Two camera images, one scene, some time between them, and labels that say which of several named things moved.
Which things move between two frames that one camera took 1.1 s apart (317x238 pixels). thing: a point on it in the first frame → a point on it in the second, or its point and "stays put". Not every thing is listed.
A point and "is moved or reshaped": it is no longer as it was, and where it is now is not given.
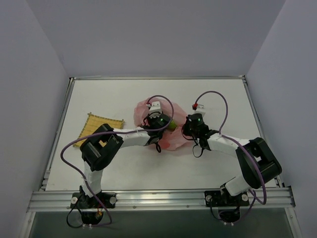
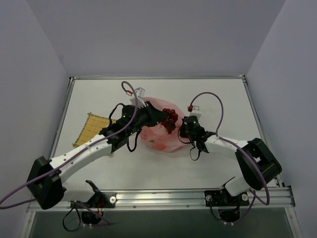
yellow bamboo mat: (93, 122) stays put
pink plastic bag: (173, 140) is moved or reshaped
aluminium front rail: (161, 199) stays put
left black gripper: (165, 123) → (150, 113)
